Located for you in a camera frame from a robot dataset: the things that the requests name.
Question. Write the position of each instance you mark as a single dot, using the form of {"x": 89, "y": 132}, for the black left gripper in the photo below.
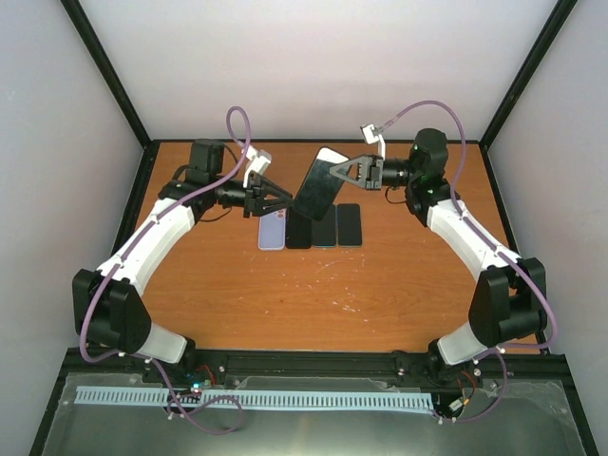
{"x": 254, "y": 199}

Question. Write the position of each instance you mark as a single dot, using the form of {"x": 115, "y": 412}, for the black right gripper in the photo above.
{"x": 372, "y": 175}

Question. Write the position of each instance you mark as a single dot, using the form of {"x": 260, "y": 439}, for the lilac phone case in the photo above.
{"x": 271, "y": 231}

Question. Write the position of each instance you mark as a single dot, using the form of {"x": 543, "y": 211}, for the phone with lilac case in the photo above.
{"x": 349, "y": 227}

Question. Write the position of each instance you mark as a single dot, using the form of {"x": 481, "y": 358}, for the black phone case with ring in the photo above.
{"x": 298, "y": 234}

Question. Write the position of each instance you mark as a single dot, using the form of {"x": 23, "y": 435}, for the teal phone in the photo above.
{"x": 324, "y": 231}

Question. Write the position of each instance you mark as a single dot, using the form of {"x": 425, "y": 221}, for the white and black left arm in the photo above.
{"x": 109, "y": 314}

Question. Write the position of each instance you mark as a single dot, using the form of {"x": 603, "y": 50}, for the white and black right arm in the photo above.
{"x": 509, "y": 301}

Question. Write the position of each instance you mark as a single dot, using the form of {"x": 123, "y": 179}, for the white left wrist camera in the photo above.
{"x": 258, "y": 162}

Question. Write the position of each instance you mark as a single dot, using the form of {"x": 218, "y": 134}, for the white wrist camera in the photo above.
{"x": 258, "y": 162}
{"x": 373, "y": 135}

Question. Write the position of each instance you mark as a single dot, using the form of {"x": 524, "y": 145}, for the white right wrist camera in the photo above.
{"x": 373, "y": 135}

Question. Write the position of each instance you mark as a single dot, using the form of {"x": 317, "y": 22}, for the black frame rail base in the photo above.
{"x": 398, "y": 368}

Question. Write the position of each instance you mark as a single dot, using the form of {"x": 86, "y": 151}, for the black left frame post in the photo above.
{"x": 89, "y": 37}

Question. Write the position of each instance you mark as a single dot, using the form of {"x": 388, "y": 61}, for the black frame post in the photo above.
{"x": 532, "y": 61}
{"x": 89, "y": 37}

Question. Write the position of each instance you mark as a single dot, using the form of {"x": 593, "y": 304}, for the light blue cable duct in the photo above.
{"x": 415, "y": 402}

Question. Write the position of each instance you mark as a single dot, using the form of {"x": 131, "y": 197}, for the black right frame post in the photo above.
{"x": 532, "y": 61}

